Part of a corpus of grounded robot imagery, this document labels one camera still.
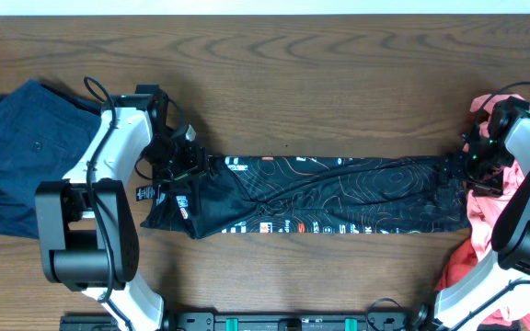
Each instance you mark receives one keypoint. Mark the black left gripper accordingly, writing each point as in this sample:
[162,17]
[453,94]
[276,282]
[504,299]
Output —
[197,161]

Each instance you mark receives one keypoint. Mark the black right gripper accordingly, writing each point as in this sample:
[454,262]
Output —
[491,188]

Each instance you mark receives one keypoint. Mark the black printed cycling jersey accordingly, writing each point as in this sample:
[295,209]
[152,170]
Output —
[312,195]

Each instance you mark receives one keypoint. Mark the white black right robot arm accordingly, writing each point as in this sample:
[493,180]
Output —
[500,282]

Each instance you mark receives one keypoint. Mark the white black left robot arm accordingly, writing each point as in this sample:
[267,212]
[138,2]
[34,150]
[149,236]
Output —
[88,240]

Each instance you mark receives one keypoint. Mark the pink crumpled garment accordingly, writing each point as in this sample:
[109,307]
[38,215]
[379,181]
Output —
[483,213]

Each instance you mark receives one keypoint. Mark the red garment under pink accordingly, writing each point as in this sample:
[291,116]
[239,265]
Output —
[461,262]

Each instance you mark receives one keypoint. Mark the folded navy blue trousers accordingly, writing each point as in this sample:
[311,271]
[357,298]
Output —
[43,134]

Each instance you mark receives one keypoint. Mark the black mounting rail with clamps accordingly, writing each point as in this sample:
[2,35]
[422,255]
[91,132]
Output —
[380,316]

